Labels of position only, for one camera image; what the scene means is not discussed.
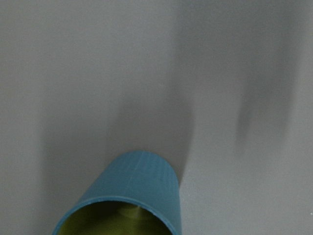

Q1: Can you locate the blue cup yellow inside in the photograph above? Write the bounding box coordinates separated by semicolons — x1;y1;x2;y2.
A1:
53;151;182;235

